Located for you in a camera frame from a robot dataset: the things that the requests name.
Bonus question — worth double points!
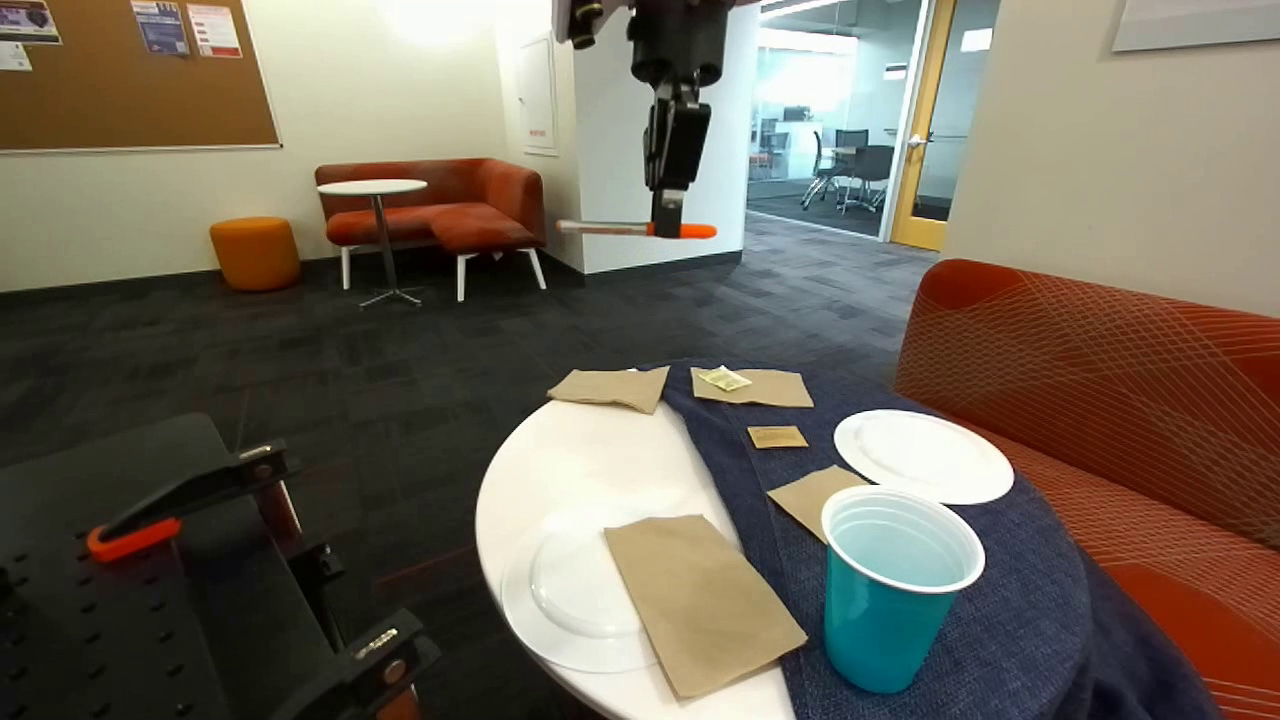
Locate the small white round table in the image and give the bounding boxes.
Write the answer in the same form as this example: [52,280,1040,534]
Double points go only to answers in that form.
[316,180,430,310]

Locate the yellowish condiment packet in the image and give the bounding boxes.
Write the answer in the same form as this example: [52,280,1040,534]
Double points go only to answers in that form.
[706,365,752,391]

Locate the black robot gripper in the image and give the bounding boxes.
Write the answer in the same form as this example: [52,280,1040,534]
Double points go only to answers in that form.
[645,85,714,237]

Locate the white round side table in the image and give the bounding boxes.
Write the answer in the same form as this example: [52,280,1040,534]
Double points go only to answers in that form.
[476,399,791,720]

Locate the orange patterned sofa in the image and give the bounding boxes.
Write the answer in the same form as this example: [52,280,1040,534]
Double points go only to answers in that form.
[896,261,1280,720]

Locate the blue denim cloth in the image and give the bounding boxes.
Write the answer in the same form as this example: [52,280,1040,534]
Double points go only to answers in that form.
[666,374,1220,720]

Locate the teal plastic cup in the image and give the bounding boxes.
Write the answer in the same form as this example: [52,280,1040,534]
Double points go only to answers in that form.
[821,487,984,696]

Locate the orange round ottoman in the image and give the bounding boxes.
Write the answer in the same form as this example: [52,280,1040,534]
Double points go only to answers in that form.
[210,214,302,292]

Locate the white ceramic plate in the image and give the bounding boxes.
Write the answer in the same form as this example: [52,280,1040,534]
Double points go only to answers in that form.
[514,515,651,675]

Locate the orange and grey marker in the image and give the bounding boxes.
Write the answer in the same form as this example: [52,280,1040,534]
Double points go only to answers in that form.
[558,220,715,238]

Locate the small brown paper square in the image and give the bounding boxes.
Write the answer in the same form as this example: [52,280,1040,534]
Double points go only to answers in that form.
[747,423,807,452]

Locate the brown napkin near cup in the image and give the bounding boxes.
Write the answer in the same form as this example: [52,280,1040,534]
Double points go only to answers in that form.
[769,465,866,534]

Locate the large brown paper napkin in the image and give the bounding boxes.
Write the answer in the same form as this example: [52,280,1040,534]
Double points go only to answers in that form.
[603,515,807,700]

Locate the orange clamp handle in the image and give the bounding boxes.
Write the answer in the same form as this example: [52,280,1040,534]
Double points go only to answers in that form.
[85,515,185,562]

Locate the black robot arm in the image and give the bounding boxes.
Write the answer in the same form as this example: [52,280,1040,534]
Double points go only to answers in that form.
[551,0,747,238]

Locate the white paper plate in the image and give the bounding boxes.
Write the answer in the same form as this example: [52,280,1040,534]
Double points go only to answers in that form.
[831,409,1017,505]

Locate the brown napkin at table edge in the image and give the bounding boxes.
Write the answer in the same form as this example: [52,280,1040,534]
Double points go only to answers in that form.
[547,367,667,412]

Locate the orange armchair sofa background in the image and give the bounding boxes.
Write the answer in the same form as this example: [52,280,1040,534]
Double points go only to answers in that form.
[316,157,547,287]

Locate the brown napkin with packet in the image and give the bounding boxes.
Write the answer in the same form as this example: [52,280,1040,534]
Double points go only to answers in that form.
[692,367,812,409]

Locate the cork bulletin board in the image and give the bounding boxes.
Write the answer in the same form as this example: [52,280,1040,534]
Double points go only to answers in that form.
[0,0,277,147]

